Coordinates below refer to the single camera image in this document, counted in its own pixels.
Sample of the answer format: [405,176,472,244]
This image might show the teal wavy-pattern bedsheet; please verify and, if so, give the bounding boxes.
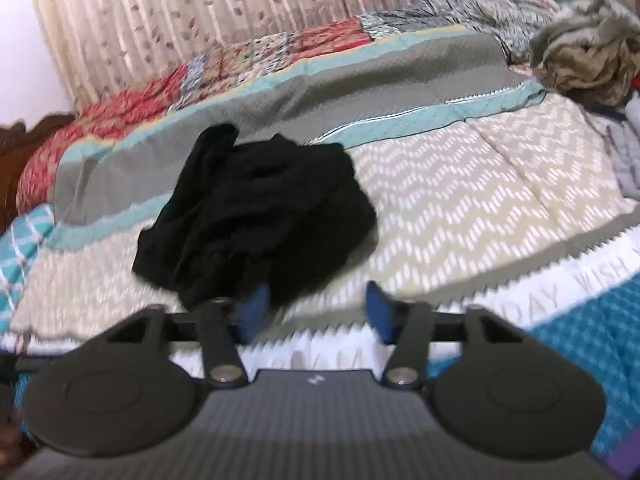
[0,202,56,336]

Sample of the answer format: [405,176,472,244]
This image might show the black pants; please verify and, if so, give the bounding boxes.
[131,122,378,311]

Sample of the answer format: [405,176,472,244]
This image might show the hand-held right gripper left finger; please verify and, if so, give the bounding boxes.
[102,284,272,390]

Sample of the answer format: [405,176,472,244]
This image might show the red floral patchwork quilt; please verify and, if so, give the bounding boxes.
[15,15,363,213]

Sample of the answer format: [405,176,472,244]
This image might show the cream leaf-print curtain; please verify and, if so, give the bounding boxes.
[25,0,441,111]

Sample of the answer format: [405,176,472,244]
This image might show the carved wooden headboard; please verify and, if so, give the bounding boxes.
[0,112,76,233]

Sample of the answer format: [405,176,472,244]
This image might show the grey folded cloth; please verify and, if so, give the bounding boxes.
[602,105,640,201]

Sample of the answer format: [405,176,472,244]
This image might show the printed zigzag blanket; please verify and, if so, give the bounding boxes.
[0,22,640,461]

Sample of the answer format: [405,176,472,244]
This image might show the olive crumpled clothes pile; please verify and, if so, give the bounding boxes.
[529,0,640,111]

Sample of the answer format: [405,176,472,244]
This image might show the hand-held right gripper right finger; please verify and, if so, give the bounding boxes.
[366,281,527,390]

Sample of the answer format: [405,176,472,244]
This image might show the black and white patterned cloth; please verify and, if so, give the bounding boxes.
[360,0,561,66]

